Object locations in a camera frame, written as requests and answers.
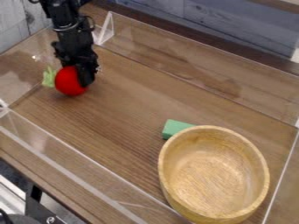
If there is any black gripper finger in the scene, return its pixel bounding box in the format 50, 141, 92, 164
76, 63, 98, 88
60, 57, 76, 67

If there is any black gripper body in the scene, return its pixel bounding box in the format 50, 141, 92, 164
50, 29, 98, 70

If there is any red plush strawberry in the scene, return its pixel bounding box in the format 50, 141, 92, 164
41, 66, 86, 96

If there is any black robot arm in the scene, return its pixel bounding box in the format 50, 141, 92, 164
28, 0, 98, 88

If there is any clear acrylic tray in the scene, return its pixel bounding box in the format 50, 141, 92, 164
0, 13, 299, 224

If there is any green foam block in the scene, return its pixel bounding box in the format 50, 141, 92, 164
161, 119, 193, 140

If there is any wooden bowl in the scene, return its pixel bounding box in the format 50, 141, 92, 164
157, 125, 271, 224

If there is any clear acrylic corner bracket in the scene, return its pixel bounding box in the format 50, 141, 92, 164
92, 12, 114, 46

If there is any black table frame bracket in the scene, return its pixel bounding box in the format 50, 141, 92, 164
24, 184, 66, 224

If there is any black cable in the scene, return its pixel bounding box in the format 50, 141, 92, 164
0, 208, 14, 224

